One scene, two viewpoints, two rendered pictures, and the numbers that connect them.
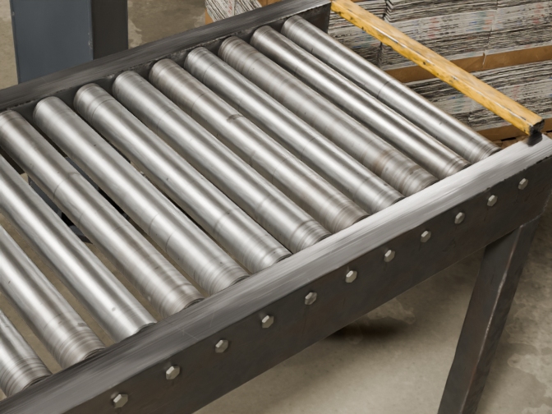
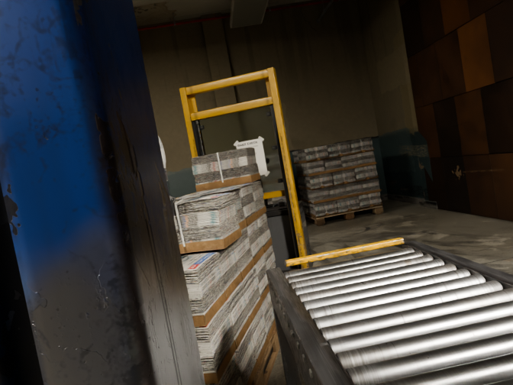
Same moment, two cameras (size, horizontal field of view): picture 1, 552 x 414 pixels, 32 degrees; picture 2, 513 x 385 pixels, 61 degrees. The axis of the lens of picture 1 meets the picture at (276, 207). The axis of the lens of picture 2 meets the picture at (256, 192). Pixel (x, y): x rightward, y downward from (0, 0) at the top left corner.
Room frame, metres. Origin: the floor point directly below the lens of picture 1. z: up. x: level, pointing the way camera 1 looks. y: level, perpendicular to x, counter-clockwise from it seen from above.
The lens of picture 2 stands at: (0.59, 1.15, 1.17)
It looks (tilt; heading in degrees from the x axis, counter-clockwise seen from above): 4 degrees down; 309
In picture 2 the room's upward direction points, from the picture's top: 10 degrees counter-clockwise
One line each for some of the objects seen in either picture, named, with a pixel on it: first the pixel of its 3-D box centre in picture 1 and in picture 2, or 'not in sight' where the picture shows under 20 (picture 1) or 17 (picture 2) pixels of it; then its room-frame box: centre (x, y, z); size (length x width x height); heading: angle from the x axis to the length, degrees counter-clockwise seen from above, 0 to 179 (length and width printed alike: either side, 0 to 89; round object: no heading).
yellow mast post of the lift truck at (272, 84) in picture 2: not in sight; (288, 186); (2.44, -1.57, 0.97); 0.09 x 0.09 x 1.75; 26
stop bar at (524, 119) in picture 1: (430, 60); (344, 251); (1.33, -0.22, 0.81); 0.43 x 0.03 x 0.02; 43
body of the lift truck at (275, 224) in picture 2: not in sight; (268, 253); (2.90, -1.76, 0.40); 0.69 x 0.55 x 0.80; 26
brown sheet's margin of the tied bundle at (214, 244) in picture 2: not in sight; (217, 238); (2.02, -0.30, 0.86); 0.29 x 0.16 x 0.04; 114
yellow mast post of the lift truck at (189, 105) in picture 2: not in sight; (207, 198); (3.03, -1.28, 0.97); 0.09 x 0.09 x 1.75; 26
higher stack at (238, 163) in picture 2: not in sight; (240, 246); (2.54, -1.03, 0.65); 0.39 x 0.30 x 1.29; 26
